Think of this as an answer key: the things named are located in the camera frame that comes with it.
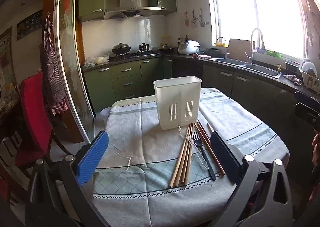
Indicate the small steel faucet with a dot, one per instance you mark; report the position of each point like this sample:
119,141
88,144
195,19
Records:
226,54

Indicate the grey plastic bag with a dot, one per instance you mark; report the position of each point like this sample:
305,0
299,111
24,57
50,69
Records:
88,63

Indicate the steel double sink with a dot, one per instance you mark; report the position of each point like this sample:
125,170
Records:
260,69

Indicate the black frying pan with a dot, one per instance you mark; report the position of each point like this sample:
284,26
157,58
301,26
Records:
167,48

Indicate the white plastic utensil holder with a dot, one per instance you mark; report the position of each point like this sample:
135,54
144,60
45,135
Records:
175,102

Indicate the white rice cooker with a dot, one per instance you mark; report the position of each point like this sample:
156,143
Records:
188,47

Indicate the reddish brown chopstick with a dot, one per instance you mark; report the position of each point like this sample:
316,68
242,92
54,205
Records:
212,157
208,154

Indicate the dark cooking pot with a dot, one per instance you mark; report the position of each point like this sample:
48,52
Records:
213,52

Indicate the window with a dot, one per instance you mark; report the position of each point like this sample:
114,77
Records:
257,17

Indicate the black plastic fork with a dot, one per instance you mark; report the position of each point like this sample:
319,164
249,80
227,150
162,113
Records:
205,160

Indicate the dish rack with plates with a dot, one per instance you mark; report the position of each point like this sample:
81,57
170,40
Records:
310,77

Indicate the grey rag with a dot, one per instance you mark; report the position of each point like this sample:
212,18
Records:
292,79

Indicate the hanging wall ornament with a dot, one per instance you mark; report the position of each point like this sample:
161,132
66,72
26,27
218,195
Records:
186,19

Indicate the grey checked tablecloth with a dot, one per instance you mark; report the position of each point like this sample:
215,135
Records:
140,137

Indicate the white plastic bag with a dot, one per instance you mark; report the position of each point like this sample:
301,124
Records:
101,59

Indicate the wall outlet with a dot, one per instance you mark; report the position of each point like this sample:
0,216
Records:
197,33

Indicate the yellow basket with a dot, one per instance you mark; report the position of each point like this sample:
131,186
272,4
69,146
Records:
221,44

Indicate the purple bowl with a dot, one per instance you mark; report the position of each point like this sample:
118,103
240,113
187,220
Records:
260,50

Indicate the red upholstered chair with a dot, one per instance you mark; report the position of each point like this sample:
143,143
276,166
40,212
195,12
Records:
35,117

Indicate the framed calligraphy picture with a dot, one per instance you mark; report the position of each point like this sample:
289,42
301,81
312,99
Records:
6,67

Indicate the green base cabinets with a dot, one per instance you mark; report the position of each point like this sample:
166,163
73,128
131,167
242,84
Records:
125,79

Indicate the light bamboo chopstick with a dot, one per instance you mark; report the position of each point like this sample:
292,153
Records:
185,168
178,164
189,164
182,167

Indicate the flower-printed sliding glass door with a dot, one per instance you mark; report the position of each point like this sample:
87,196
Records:
72,67

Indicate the black wok with lid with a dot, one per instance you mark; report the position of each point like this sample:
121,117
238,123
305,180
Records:
121,48

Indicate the hanging ladle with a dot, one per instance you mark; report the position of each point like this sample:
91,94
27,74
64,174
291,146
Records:
202,21

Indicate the tall steel faucet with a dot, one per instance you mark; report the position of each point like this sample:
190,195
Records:
252,42

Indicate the black box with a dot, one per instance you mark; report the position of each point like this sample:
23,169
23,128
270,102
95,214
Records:
291,67

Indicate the hanging kitchen utensil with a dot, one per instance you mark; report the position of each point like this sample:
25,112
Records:
193,19

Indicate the black gas stove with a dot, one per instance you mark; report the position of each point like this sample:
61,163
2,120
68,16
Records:
130,55

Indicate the pink cloth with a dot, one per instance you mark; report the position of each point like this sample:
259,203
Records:
200,56

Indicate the steel kettle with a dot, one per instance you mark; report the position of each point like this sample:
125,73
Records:
145,47

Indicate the wooden cutting board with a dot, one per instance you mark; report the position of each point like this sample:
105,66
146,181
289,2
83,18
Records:
238,49

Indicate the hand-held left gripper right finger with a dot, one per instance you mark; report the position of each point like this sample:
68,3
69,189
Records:
225,159

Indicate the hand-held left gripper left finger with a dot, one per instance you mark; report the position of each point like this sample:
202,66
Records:
92,159

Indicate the dark kitchen countertop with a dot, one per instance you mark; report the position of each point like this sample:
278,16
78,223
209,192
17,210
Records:
265,76

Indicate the checkered apron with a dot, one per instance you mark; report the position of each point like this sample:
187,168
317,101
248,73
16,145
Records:
51,74

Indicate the green basket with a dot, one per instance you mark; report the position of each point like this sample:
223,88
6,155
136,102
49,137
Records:
273,53

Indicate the clear plastic spoon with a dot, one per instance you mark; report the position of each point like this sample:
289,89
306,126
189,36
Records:
200,157

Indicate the dark wall poster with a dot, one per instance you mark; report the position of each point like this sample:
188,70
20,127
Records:
30,24

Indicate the steel range hood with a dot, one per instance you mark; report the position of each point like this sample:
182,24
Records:
130,2

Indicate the person's right hand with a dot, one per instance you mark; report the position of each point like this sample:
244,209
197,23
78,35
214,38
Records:
317,149

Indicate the glass jar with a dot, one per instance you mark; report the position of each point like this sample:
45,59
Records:
165,41

